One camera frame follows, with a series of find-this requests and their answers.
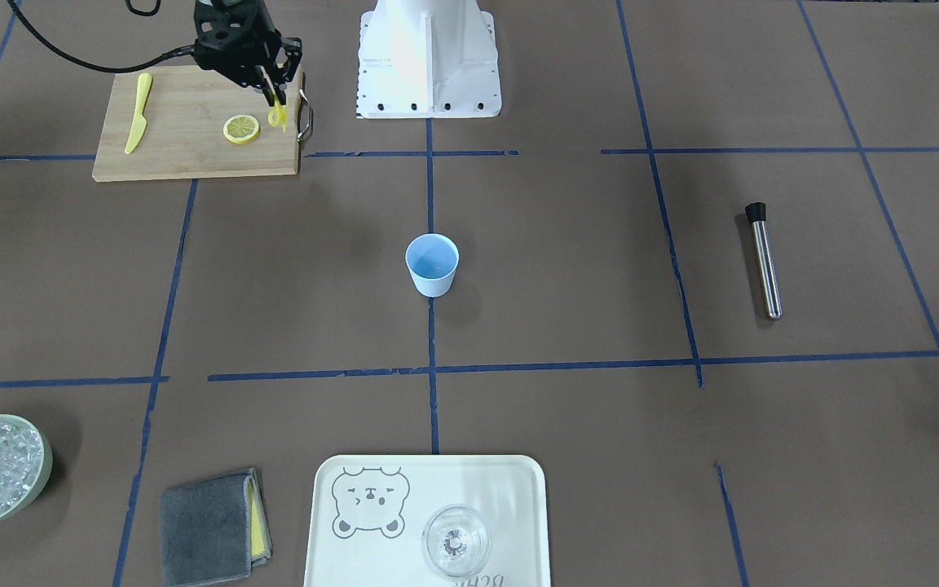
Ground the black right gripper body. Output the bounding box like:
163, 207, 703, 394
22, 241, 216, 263
193, 1, 303, 88

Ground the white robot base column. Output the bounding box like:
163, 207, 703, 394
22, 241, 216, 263
355, 1, 503, 120

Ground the yellow plastic knife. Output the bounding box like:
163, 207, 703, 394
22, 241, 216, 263
124, 71, 153, 155

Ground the bamboo cutting board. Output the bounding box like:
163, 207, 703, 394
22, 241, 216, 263
92, 64, 313, 183

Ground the clear wine glass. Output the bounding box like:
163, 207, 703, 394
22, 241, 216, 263
421, 504, 492, 580

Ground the yellow squeezed lemon wedge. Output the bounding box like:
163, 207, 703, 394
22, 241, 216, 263
267, 93, 289, 131

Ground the cream bear tray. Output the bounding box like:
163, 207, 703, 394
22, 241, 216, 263
303, 456, 552, 586

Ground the grey folded cloth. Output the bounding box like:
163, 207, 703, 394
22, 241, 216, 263
160, 468, 273, 586

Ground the yellow lemon slice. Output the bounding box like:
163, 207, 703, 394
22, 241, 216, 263
221, 114, 261, 144

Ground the light blue cup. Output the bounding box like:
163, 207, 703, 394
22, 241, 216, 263
403, 233, 460, 298

